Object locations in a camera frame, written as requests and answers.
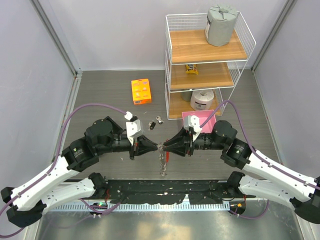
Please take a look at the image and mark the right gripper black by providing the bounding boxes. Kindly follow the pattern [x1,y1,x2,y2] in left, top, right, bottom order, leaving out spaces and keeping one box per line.
[163,124,226,157]

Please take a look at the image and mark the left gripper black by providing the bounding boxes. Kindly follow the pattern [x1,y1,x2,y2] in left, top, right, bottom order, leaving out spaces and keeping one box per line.
[96,133,158,160]

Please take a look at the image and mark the metal keyring holder red grip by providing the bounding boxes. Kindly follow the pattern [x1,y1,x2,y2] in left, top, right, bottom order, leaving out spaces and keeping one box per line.
[157,143,168,177]

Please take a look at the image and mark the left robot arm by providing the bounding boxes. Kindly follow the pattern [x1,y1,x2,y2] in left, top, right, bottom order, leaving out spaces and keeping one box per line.
[0,117,158,228]

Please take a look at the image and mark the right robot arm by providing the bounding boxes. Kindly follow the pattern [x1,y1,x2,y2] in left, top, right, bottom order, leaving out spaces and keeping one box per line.
[163,120,320,224]

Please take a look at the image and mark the black tag key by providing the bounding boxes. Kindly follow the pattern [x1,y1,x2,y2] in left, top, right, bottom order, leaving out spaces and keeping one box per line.
[148,121,156,131]

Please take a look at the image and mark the pink open box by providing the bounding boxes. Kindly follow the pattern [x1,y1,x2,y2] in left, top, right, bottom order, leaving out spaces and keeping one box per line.
[181,109,217,135]

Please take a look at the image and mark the black plastic bin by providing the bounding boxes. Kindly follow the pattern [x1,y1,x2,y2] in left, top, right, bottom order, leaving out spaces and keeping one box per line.
[103,116,124,134]

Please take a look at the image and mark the grey can on shelf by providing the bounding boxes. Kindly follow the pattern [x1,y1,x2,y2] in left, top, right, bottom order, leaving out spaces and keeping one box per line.
[180,90,193,102]

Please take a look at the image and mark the white paper roll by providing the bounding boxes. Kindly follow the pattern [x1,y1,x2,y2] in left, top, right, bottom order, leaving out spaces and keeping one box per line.
[190,89,215,111]

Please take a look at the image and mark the orange cardboard box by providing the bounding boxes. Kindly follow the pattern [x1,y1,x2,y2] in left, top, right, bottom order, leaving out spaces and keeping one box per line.
[131,78,152,105]

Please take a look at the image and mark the yellow snack packet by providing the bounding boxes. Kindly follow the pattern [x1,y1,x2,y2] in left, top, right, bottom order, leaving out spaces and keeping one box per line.
[185,64,199,75]

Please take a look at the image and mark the grey wrapped paper roll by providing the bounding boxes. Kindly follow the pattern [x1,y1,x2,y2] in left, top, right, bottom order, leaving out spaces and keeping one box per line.
[205,4,239,47]

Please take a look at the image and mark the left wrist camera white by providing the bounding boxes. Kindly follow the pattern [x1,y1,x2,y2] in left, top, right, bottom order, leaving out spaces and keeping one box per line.
[124,111,144,146]

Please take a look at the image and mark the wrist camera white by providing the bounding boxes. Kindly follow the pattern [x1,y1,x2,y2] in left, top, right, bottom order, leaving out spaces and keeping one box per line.
[124,111,144,146]
[183,115,202,142]

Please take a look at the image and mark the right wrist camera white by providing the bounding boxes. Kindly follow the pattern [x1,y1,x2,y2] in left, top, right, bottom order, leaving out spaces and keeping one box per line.
[183,115,202,142]

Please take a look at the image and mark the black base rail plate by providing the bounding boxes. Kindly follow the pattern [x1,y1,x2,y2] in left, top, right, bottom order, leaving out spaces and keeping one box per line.
[104,179,244,205]

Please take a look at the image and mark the white slotted cable duct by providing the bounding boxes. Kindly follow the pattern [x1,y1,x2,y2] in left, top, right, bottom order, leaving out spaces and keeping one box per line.
[50,201,230,212]

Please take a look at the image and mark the white wire shelf rack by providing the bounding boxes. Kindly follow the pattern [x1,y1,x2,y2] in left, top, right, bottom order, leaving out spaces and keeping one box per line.
[165,12,256,120]

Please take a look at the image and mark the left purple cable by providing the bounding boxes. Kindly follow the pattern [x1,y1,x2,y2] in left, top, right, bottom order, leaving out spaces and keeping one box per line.
[0,103,127,237]

